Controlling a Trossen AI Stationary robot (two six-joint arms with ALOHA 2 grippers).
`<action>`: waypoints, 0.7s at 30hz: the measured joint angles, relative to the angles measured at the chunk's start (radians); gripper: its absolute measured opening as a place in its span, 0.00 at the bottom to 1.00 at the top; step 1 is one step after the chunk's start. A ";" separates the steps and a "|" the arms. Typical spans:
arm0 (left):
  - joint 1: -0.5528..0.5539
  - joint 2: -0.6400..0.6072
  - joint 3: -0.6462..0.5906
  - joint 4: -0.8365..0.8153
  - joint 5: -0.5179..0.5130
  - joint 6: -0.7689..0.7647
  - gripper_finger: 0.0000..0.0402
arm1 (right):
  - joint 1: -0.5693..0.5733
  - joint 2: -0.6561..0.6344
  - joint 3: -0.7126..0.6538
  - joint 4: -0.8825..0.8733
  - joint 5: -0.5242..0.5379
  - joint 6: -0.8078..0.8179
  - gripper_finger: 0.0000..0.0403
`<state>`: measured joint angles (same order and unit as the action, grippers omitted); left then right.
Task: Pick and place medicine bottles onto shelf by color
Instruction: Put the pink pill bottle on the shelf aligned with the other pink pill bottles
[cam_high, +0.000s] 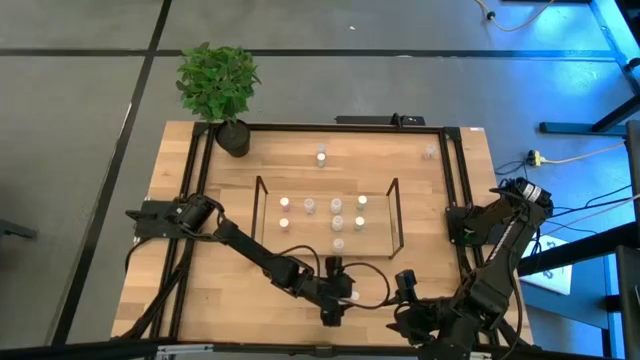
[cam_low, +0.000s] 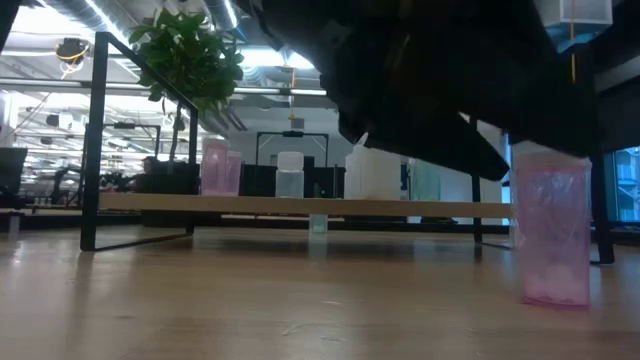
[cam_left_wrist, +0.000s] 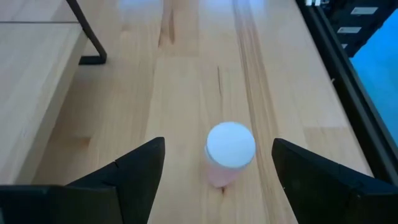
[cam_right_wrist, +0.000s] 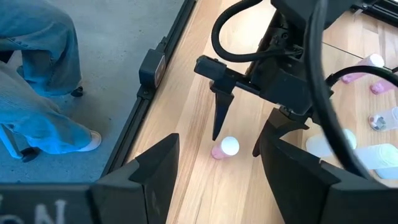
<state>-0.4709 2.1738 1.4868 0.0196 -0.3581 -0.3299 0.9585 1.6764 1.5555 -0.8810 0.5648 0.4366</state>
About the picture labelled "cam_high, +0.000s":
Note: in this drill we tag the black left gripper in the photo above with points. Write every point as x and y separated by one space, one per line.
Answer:
330 292

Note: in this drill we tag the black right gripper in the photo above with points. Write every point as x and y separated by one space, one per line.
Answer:
425 325

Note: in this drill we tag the translucent white medicine bottle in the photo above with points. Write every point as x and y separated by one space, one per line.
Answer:
338 245
336 205

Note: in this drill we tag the white cups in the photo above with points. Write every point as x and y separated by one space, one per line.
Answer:
337 223

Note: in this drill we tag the green medicine bottle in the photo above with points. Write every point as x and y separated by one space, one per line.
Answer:
321 159
362 201
359 222

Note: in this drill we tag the large pink plastic cup stack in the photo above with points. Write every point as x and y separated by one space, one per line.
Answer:
284 223

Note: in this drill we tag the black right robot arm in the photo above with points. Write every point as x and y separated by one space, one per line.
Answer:
492 285

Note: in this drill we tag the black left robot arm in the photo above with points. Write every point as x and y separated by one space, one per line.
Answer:
250 247

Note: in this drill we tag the white printed paper sheet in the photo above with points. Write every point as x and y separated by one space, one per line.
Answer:
550 280

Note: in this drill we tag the black metal beam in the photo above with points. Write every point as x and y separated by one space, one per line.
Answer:
575 250

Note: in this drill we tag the yellow power plug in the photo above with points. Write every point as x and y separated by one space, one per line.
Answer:
535 159

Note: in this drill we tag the black beam silver brackets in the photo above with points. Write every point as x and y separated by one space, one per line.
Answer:
100 352

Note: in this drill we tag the green potted plant black pot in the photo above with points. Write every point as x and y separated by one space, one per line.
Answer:
217 82

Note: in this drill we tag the grey metal floor bar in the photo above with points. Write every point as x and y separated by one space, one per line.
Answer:
575 128

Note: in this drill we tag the grey chair leg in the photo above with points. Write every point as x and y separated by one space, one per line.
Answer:
15 230

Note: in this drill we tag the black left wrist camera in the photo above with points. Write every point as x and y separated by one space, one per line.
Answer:
334 264

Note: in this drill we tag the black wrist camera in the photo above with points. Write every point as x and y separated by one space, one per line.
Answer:
407 282
334 264

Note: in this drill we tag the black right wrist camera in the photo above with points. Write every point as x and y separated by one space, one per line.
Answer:
407 282

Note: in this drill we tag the wooden shelf black metal frame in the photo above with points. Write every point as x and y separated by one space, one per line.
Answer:
300 240

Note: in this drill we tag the black bar bracket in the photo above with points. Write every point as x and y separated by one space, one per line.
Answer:
365 120

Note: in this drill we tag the black desk frame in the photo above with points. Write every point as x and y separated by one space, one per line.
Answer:
615 116

